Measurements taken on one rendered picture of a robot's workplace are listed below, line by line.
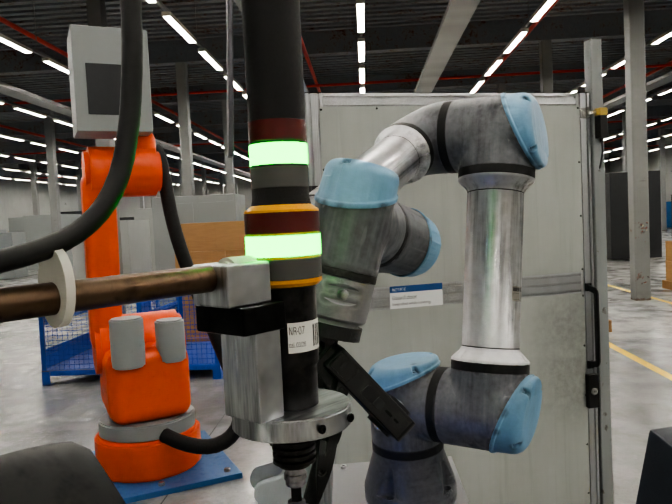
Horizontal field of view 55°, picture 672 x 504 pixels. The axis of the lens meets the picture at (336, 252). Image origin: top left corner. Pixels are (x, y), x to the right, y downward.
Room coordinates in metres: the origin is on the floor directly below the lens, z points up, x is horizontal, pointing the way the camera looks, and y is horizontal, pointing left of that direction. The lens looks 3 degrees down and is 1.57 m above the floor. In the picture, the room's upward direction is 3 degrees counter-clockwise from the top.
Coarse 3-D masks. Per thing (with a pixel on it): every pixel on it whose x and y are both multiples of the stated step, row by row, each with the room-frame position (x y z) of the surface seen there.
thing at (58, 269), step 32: (128, 0) 0.30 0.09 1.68; (128, 32) 0.30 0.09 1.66; (128, 64) 0.30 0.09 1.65; (128, 96) 0.30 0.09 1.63; (128, 128) 0.30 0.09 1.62; (128, 160) 0.30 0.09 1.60; (96, 224) 0.28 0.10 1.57; (0, 256) 0.25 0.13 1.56; (32, 256) 0.26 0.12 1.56; (64, 256) 0.27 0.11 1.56; (64, 288) 0.26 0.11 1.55; (64, 320) 0.27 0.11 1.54
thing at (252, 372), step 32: (224, 288) 0.32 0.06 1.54; (256, 288) 0.34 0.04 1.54; (224, 320) 0.33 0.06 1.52; (256, 320) 0.33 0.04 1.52; (224, 352) 0.35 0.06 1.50; (256, 352) 0.34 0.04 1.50; (224, 384) 0.35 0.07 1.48; (256, 384) 0.34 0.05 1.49; (256, 416) 0.34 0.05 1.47; (288, 416) 0.35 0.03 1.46; (320, 416) 0.35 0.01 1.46; (352, 416) 0.36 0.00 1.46
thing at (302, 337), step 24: (288, 288) 0.36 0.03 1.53; (312, 288) 0.37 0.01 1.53; (288, 312) 0.36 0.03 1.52; (312, 312) 0.37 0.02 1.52; (288, 336) 0.36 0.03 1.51; (312, 336) 0.36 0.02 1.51; (288, 360) 0.36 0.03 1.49; (312, 360) 0.36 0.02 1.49; (288, 384) 0.36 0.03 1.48; (312, 384) 0.37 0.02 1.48; (288, 408) 0.36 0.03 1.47; (288, 456) 0.36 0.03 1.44; (312, 456) 0.37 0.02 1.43
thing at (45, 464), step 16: (32, 448) 0.43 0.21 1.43; (48, 448) 0.44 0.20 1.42; (64, 448) 0.44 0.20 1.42; (80, 448) 0.45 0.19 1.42; (0, 464) 0.40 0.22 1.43; (16, 464) 0.41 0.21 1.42; (32, 464) 0.41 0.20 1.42; (48, 464) 0.42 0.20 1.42; (64, 464) 0.43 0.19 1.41; (80, 464) 0.44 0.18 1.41; (96, 464) 0.45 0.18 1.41; (0, 480) 0.39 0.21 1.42; (16, 480) 0.40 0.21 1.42; (32, 480) 0.40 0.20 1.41; (48, 480) 0.41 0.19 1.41; (64, 480) 0.42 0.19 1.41; (80, 480) 0.42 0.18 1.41; (96, 480) 0.43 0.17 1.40; (0, 496) 0.38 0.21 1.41; (16, 496) 0.39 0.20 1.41; (32, 496) 0.39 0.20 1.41; (48, 496) 0.40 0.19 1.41; (64, 496) 0.41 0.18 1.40; (80, 496) 0.41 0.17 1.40; (96, 496) 0.42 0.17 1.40; (112, 496) 0.43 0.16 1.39
